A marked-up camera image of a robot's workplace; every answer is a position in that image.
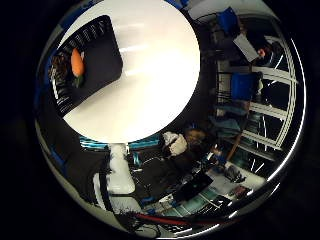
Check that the orange carrot plush toy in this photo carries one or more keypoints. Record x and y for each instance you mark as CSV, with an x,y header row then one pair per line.
x,y
77,63

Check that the calico cat plush toy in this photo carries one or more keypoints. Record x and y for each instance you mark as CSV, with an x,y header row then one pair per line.
x,y
60,66

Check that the black plastic container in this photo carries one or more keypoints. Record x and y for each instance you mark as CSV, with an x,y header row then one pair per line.
x,y
100,63

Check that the teal striped panel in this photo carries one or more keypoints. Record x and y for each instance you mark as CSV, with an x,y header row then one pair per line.
x,y
143,143

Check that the person in blue jeans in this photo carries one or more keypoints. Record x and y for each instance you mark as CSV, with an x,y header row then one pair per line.
x,y
230,121

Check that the black monitor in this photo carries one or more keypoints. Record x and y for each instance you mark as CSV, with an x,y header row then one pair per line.
x,y
193,187

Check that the wooden pole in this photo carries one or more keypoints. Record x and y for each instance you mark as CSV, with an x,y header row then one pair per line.
x,y
238,136

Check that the blue office chair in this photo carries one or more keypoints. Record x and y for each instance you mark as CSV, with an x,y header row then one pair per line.
x,y
245,86
228,20

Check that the grey laptop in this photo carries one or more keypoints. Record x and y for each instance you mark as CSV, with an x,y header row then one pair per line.
x,y
246,47

